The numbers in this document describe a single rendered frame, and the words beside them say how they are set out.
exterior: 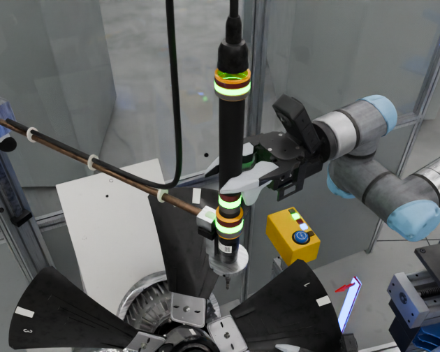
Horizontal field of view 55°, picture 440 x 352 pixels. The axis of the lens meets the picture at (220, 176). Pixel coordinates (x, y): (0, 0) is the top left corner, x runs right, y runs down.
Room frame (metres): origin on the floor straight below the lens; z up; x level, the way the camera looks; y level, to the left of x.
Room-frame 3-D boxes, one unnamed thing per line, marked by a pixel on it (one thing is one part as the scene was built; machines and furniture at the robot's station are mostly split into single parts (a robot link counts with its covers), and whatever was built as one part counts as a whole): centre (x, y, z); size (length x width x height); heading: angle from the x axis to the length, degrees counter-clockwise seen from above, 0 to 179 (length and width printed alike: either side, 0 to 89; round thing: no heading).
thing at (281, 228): (0.87, -0.23, 1.02); 0.16 x 0.10 x 0.11; 23
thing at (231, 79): (0.46, -0.02, 1.80); 0.04 x 0.04 x 0.03
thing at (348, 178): (0.60, -0.26, 1.54); 0.11 x 0.08 x 0.11; 30
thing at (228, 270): (0.46, -0.01, 1.50); 0.09 x 0.07 x 0.10; 58
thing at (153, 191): (0.62, 0.25, 1.54); 0.54 x 0.01 x 0.01; 58
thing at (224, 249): (0.46, -0.02, 1.66); 0.04 x 0.04 x 0.46
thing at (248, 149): (0.49, -0.01, 1.64); 0.09 x 0.03 x 0.06; 115
